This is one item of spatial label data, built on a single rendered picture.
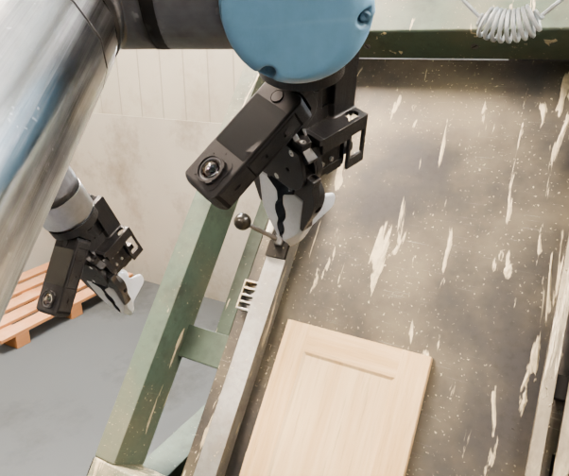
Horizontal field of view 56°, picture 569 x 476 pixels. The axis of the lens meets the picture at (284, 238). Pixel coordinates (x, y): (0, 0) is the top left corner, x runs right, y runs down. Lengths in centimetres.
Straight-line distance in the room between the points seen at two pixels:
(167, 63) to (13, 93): 360
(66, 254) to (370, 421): 63
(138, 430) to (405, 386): 62
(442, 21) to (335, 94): 87
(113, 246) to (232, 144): 42
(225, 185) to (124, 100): 370
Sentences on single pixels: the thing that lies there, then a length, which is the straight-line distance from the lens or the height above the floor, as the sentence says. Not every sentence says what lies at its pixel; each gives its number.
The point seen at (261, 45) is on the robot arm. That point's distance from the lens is 27.
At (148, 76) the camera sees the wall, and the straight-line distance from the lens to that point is 392.
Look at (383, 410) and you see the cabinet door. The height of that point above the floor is 111.
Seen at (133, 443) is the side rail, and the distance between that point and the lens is 133.
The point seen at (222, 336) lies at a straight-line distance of 129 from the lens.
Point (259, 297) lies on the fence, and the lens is 118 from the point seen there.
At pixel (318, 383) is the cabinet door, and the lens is 112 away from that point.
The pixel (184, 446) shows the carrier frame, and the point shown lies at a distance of 150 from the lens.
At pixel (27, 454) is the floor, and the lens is 289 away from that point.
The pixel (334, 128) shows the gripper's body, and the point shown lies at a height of 170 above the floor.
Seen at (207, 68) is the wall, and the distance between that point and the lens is 359.
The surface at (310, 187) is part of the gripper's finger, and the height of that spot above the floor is 165.
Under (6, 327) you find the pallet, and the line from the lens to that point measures 386.
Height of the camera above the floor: 177
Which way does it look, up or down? 20 degrees down
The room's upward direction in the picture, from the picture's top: straight up
